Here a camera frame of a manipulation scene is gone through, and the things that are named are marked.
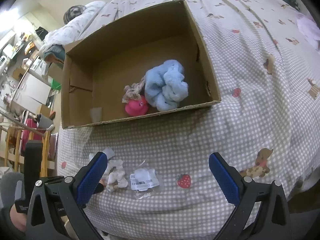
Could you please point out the person's left hand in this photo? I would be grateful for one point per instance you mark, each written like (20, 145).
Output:
(19, 220)

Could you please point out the wooden chair with red cushion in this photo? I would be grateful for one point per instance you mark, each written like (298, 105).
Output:
(17, 131)

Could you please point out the clear bag with label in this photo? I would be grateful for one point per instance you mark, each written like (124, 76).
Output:
(144, 180)

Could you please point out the white washing machine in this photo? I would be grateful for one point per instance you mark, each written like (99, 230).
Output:
(39, 67)

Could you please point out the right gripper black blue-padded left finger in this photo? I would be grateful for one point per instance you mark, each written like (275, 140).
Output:
(50, 202)

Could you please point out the beige lace-trimmed scrunchie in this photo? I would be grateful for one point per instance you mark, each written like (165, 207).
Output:
(134, 91)

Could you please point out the pink rubber duck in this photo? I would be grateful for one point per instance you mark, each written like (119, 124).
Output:
(137, 107)

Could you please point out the brown cardboard box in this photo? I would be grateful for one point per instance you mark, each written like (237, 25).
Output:
(97, 68)

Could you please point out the green bag on floor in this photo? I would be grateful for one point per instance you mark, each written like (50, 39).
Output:
(55, 85)

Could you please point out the light blue fluffy scrunchie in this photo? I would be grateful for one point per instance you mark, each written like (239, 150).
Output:
(165, 87)

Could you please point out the dog-print checked bedspread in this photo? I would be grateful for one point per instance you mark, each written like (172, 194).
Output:
(267, 121)

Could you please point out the cream floral scrunchie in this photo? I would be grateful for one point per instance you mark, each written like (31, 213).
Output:
(115, 176)

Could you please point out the grey knitted hat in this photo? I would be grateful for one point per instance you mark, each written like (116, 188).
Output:
(73, 12)

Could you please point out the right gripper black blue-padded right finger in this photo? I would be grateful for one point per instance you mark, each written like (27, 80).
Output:
(260, 210)

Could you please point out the pink crumpled cloth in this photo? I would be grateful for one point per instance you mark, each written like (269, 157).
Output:
(309, 29)

